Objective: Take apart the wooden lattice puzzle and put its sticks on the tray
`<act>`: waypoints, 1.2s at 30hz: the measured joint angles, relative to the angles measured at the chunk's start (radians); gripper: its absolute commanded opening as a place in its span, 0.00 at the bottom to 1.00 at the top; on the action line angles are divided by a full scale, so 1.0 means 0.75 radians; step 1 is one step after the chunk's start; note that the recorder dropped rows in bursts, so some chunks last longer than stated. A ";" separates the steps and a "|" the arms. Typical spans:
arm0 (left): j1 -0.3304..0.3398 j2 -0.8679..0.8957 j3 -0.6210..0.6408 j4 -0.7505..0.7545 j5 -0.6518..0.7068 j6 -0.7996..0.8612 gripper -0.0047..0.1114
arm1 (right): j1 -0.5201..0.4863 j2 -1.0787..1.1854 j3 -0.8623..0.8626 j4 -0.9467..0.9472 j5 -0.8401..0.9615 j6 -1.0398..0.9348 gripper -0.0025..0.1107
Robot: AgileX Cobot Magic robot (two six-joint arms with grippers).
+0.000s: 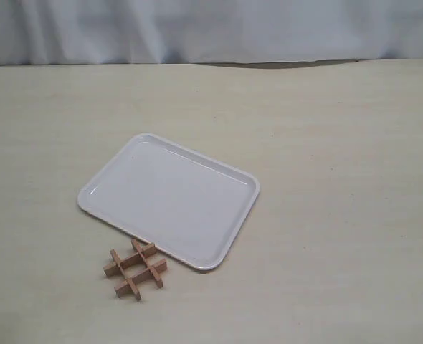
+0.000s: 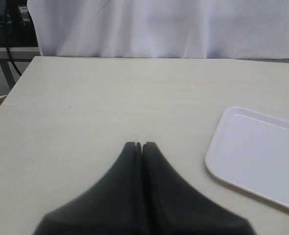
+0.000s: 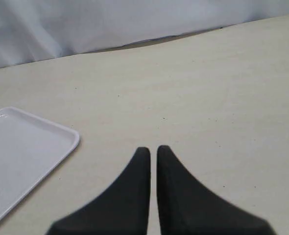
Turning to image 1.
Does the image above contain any white plastic tray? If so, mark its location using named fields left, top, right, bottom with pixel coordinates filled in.
left=77, top=133, right=260, bottom=272

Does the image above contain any white backdrop curtain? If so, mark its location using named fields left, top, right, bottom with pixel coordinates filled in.
left=0, top=1, right=423, bottom=65

